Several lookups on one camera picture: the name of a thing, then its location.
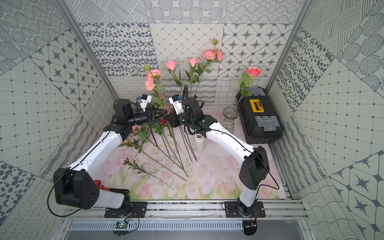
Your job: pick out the aluminium rail frame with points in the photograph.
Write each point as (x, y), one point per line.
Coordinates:
(197, 210)

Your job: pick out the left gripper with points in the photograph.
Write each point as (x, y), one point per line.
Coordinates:
(151, 114)

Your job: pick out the red pipe wrench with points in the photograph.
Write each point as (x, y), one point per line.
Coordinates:
(101, 187)

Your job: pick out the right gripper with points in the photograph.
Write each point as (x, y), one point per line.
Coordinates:
(173, 121)

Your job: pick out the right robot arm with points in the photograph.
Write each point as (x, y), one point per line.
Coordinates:
(254, 161)

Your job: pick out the bunch of artificial flowers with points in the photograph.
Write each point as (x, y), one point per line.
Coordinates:
(157, 143)

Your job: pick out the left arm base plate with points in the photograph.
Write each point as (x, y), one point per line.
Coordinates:
(137, 209)

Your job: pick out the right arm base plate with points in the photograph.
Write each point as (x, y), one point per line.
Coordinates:
(236, 209)

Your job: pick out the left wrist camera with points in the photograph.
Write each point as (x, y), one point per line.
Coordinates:
(144, 101)

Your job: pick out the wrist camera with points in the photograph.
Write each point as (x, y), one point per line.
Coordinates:
(176, 102)
(144, 101)

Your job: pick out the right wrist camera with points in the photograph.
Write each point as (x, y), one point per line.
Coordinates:
(176, 102)

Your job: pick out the white ribbed vase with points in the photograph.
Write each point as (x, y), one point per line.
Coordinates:
(199, 144)

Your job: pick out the clear glass vase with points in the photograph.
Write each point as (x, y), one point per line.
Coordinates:
(230, 115)

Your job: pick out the pink peony flower stem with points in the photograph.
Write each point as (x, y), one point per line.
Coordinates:
(210, 57)

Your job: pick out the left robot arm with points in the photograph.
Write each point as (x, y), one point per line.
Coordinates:
(75, 186)

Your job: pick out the large pink rose stem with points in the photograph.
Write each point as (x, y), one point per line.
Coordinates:
(247, 80)

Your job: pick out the black toolbox yellow latch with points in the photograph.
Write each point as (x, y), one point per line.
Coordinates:
(260, 121)

